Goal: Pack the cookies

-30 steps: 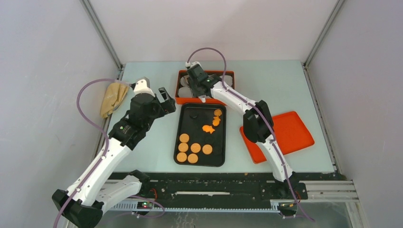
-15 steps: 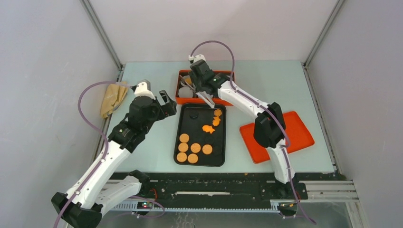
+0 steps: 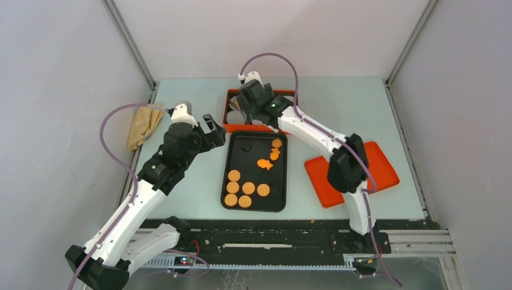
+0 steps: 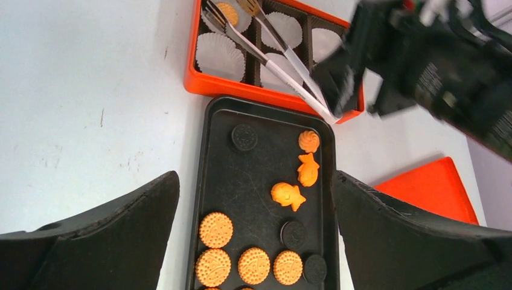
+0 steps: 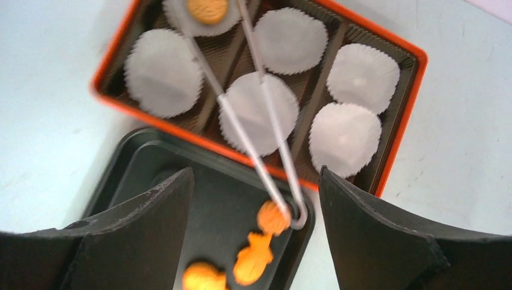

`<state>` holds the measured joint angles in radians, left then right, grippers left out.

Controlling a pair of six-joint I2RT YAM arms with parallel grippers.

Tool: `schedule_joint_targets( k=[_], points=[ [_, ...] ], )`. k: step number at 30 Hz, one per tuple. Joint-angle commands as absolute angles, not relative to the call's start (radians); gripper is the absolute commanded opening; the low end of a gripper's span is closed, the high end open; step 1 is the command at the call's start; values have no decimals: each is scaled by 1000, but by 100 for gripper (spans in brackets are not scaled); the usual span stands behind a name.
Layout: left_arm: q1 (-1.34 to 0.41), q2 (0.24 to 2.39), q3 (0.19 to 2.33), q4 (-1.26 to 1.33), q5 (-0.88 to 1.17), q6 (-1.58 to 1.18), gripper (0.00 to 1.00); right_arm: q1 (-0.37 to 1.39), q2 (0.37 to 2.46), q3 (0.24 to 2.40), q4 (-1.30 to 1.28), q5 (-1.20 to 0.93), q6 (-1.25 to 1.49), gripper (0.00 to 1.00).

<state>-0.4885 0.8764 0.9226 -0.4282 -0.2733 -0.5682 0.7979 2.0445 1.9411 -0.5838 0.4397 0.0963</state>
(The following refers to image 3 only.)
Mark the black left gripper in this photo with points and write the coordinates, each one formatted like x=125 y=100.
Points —
x=217 y=137

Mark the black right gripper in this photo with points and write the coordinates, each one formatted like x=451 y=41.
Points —
x=242 y=104

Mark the black sandwich cookie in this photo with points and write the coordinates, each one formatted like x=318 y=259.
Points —
x=245 y=145

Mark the round orange biscuit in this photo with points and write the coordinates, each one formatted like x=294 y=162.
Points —
x=230 y=200
x=248 y=188
x=234 y=175
x=263 y=190
x=232 y=187
x=245 y=201

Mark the round orange swirl cookie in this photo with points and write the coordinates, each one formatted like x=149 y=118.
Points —
x=277 y=143

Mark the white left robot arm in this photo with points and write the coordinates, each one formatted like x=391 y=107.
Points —
x=109 y=259

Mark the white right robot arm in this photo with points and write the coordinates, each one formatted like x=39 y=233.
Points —
x=348 y=169

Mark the orange cookie box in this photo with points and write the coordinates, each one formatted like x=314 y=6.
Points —
x=232 y=105

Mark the white paper cup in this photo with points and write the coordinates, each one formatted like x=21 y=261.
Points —
x=235 y=117

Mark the orange fish cookie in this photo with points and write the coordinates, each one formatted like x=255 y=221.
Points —
x=265 y=164
x=275 y=154

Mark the black cookie tray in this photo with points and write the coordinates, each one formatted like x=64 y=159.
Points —
x=246 y=164

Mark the beige cloth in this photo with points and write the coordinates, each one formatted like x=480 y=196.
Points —
x=144 y=124

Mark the orange box lid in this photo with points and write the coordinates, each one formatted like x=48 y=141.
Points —
x=379 y=166

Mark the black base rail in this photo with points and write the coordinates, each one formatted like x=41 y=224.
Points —
x=310 y=244

